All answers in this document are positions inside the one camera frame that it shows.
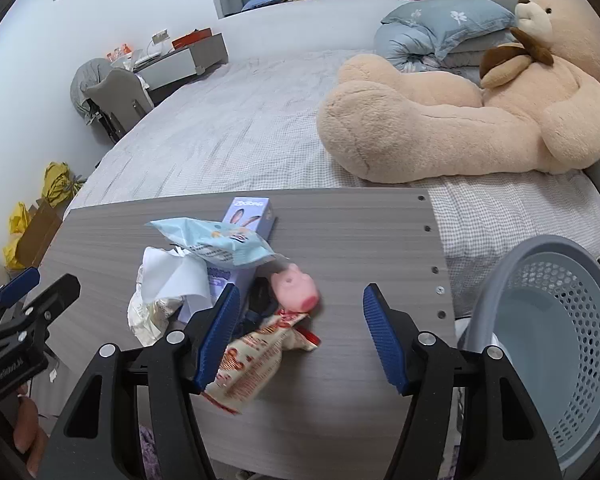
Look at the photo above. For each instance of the grey and white desk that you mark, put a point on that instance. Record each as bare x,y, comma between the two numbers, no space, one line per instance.
180,62

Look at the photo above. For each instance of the white tissue paper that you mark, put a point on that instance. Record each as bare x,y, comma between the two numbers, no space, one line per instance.
170,275

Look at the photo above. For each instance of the light blue snack packet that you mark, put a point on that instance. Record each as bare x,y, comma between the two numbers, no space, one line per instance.
215,242

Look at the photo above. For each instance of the orange snack packet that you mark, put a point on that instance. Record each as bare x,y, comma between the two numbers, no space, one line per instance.
119,51

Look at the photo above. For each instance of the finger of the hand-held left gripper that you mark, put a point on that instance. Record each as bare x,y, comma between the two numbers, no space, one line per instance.
55,297
17,285

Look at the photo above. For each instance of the yellow bag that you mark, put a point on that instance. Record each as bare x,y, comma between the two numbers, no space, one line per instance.
57,182
17,225

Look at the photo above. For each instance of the crumpled beige wrapper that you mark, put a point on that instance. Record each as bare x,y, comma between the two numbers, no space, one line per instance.
147,320

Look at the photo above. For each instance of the large beige teddy bear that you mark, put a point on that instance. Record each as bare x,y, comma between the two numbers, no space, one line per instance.
455,125

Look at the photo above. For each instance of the grey perforated plastic basket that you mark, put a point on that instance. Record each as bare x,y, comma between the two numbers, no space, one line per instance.
540,320

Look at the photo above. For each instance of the brown cardboard box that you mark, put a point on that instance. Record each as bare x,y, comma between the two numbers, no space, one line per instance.
40,232

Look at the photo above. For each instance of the bed with checked sheet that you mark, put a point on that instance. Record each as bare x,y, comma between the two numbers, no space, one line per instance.
255,125

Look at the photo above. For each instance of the grey cloth bundle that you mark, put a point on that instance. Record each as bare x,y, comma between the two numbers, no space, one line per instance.
87,80

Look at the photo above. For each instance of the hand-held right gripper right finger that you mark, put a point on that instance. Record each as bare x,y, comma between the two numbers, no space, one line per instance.
384,337

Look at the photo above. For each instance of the folded blue-grey duvet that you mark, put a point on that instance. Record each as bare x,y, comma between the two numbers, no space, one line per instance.
405,45

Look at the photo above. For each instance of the blue cushion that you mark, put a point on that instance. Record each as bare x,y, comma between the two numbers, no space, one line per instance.
265,0

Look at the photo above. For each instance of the pink pig toy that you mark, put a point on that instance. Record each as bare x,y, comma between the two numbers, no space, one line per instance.
295,287

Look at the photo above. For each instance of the red and white snack wrapper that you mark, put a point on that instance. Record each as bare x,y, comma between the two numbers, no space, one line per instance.
260,360

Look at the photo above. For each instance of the purple rug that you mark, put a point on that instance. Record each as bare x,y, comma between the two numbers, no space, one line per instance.
147,455

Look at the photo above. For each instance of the white wall socket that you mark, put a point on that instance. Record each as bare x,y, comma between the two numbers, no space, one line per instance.
161,36

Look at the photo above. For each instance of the person's left hand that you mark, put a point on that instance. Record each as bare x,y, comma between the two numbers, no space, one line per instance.
27,427

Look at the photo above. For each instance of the blue-grey flowered pillow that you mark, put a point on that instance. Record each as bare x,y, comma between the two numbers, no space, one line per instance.
445,17

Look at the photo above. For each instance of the orange box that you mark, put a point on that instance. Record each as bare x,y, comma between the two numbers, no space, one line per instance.
192,39

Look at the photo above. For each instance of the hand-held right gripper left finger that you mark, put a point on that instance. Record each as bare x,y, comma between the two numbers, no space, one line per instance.
219,332

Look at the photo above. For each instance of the long purple cartoon box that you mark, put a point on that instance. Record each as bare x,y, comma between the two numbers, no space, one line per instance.
250,215

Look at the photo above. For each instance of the grey chair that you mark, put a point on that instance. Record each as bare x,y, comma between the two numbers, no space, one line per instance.
120,95

